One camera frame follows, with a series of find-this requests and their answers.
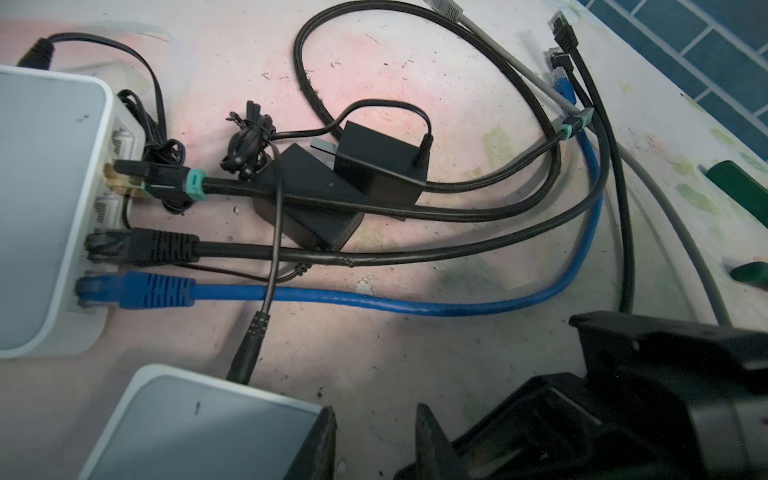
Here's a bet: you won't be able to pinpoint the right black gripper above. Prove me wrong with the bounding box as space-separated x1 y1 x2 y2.
448 311 767 479

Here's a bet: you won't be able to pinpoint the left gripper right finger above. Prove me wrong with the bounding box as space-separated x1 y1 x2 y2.
415 403 470 480

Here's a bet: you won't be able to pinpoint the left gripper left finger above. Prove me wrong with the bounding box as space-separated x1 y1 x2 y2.
283 406 337 480

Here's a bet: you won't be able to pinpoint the blue ethernet cable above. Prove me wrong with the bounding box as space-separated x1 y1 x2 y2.
74 50 606 318

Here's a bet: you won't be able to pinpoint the green handled pliers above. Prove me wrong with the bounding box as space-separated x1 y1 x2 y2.
705 160 767 291

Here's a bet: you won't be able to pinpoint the black power adapter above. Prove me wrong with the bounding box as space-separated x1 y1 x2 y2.
16 32 365 278
221 99 432 384

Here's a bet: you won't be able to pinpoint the black thick cable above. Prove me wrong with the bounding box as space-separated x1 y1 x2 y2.
104 0 595 224

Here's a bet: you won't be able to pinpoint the grey ethernet cable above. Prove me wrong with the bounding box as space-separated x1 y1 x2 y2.
428 0 733 328

